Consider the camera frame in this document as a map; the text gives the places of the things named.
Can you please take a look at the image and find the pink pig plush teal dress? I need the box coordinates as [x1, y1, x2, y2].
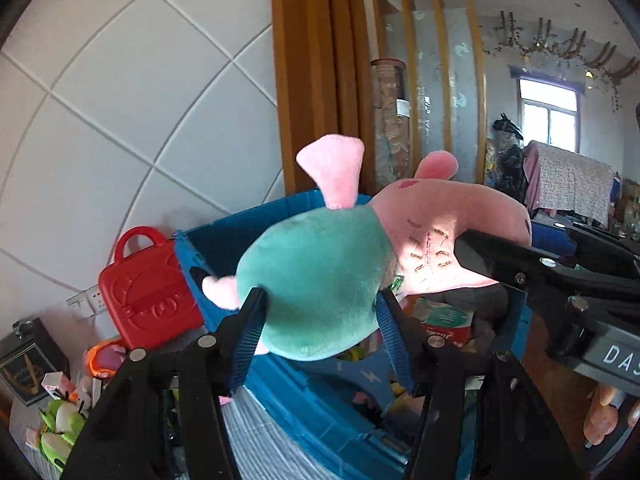
[196, 134, 532, 361]

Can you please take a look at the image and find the green frog plush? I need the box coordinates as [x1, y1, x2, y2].
[38, 399, 88, 471]

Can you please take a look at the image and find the orange pink plush pouch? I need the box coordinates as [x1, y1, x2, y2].
[84, 339, 127, 379]

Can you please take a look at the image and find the small pink white box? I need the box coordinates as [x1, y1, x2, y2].
[41, 372, 76, 401]

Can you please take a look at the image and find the black gift bag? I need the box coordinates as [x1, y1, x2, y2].
[0, 318, 70, 406]

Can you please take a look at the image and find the blue plastic storage crate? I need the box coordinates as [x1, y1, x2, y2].
[173, 188, 536, 480]

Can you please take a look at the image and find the red plastic toy suitcase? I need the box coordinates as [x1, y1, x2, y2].
[98, 226, 204, 350]

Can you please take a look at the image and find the rolled patterned carpet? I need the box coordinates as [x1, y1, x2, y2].
[371, 58, 411, 190]

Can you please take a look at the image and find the wooden lattice partition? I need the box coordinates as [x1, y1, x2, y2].
[372, 0, 487, 183]

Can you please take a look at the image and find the white wall socket panel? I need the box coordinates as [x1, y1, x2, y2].
[66, 285, 106, 320]

